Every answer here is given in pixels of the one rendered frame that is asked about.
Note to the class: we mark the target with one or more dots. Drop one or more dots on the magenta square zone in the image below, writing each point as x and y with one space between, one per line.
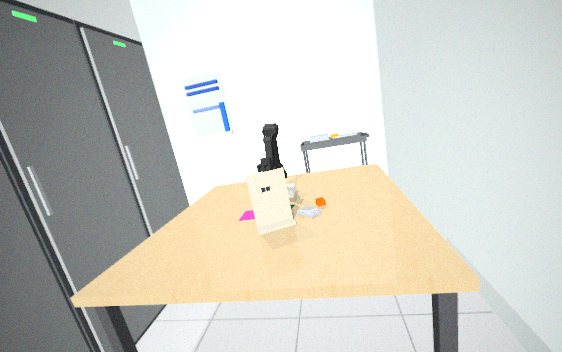
247 215

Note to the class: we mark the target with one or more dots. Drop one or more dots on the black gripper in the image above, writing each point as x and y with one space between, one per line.
263 167

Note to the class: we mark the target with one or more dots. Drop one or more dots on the small orange block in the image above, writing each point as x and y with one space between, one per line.
320 201

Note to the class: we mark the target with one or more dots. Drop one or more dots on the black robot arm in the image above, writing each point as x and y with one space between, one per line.
270 133

